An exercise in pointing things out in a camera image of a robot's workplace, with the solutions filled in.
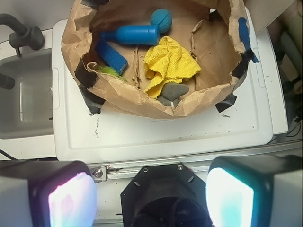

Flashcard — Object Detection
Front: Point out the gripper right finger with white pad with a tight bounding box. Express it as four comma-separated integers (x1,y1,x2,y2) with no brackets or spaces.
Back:
205,155,303,227

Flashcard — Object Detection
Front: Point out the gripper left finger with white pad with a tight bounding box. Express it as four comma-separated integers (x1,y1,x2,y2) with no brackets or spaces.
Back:
0,160,97,227

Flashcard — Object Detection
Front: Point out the yellow cloth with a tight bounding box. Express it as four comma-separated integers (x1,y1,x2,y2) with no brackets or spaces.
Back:
143,36,201,98

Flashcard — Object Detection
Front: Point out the white plastic board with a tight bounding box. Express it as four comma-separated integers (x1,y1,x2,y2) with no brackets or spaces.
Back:
52,20,288,163

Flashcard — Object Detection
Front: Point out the grey sink basin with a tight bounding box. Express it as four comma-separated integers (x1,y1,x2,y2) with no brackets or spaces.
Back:
0,49,53,139

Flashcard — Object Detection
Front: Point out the grey plush mouse toy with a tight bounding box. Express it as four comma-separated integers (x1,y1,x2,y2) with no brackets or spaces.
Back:
156,82,189,108

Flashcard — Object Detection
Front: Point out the green plush toy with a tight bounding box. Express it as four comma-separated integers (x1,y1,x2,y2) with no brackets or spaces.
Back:
95,65,127,81

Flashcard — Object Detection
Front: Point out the blue sponge block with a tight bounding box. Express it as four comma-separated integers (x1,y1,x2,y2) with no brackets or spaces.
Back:
95,39,128,75

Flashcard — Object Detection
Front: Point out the black sink faucet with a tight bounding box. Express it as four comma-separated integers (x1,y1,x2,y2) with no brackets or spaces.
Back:
0,13,45,57

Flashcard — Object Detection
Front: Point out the blue tape strip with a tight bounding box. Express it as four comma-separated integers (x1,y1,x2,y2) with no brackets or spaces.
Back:
238,17,260,63

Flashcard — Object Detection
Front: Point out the brown paper bag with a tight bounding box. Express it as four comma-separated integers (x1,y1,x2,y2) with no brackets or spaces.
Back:
61,0,252,119

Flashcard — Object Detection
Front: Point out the blue plastic bottle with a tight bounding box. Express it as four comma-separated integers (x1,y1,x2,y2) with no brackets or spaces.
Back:
100,25,160,45

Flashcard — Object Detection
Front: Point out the blue textured ball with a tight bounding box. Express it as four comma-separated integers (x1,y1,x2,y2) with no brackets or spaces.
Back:
150,9,172,34

